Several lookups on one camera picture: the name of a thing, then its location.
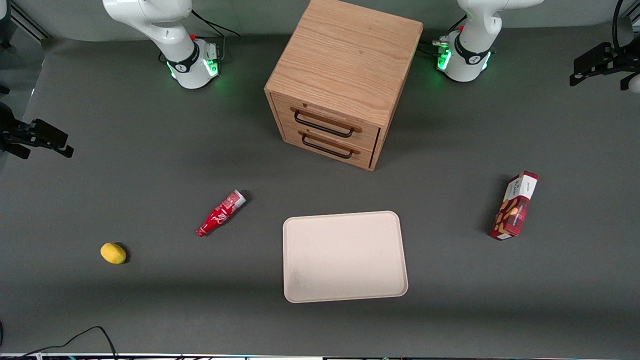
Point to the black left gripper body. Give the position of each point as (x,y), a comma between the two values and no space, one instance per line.
(611,62)

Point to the wooden drawer cabinet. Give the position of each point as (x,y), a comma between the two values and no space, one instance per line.
(345,55)

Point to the beige plastic tray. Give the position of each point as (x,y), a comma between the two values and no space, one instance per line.
(345,257)

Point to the aluminium frame rail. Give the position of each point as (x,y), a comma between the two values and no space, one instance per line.
(30,20)

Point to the red cola bottle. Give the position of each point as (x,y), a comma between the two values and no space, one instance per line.
(220,214)

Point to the wooden drawer front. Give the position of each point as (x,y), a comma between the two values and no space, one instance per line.
(367,136)
(362,159)

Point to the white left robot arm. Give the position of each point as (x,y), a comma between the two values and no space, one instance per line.
(475,30)

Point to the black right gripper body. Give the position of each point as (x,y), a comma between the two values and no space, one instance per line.
(11,135)

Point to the red cookie box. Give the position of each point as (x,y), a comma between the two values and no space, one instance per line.
(515,210)

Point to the yellow lemon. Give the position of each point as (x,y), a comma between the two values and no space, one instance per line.
(113,253)

